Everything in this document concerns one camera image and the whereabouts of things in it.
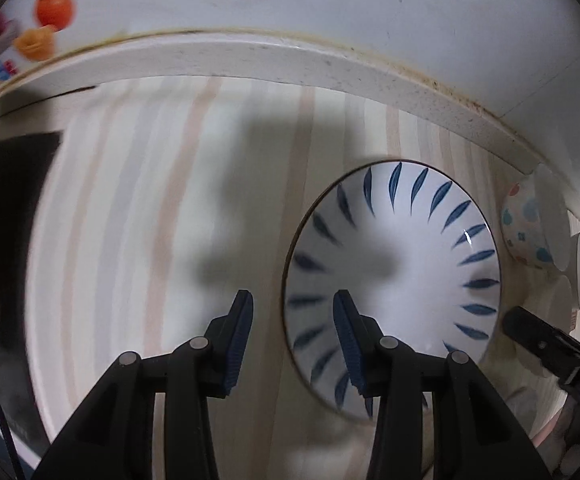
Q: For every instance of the fruit print wall sticker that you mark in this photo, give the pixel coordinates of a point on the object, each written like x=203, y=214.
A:
x=34, y=35

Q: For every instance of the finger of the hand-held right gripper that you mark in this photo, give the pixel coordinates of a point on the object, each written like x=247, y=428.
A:
x=535, y=332

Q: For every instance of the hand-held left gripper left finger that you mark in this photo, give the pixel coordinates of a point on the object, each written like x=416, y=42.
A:
x=238, y=332

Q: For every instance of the white bowl with coloured dots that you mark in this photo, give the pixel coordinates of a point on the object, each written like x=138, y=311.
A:
x=526, y=227

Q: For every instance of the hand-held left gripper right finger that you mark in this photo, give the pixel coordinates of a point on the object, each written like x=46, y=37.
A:
x=346, y=332

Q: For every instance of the white bowl with blue leaves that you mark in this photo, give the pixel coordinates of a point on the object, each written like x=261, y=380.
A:
x=420, y=260

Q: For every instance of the striped table mat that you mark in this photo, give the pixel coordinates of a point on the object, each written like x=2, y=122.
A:
x=169, y=200

